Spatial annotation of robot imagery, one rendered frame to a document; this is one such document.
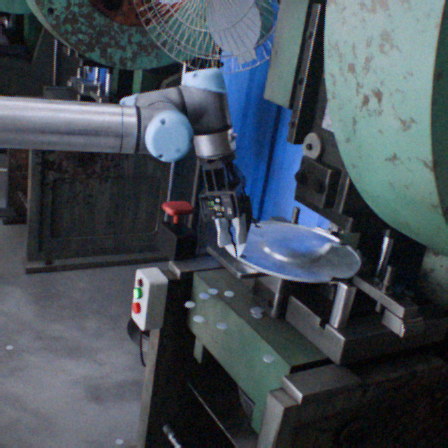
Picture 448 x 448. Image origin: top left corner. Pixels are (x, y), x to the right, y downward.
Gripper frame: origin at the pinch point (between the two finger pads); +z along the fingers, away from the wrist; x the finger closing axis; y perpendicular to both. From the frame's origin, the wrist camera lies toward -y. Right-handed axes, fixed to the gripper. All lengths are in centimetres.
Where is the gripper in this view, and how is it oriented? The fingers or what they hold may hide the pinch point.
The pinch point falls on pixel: (236, 249)
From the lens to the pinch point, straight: 121.8
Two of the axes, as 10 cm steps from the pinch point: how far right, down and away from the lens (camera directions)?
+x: 9.6, -0.9, -2.6
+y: -2.2, 3.3, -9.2
